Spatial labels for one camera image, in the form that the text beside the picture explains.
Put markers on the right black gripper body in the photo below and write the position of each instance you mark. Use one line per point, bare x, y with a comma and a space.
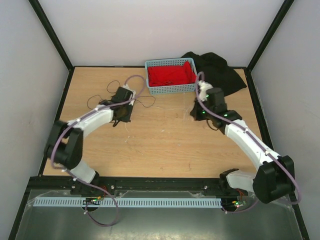
200, 113

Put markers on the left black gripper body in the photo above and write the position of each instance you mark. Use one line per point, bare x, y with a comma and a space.
126, 113

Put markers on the black cloth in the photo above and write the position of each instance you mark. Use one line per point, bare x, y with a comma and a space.
217, 72

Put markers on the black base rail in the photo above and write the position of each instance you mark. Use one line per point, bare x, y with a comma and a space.
114, 185

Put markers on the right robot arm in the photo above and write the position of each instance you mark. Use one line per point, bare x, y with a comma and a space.
274, 177

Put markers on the black metal frame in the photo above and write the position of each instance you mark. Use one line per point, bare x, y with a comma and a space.
17, 225

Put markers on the grey slotted cable duct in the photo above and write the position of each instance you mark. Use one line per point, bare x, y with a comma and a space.
129, 202

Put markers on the red cloth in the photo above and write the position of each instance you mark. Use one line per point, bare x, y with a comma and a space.
170, 75

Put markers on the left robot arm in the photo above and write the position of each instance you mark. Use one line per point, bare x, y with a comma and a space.
64, 146

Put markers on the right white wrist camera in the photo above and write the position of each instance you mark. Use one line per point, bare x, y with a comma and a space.
202, 90

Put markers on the blue perforated plastic basket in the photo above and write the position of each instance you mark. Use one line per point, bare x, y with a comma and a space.
171, 88

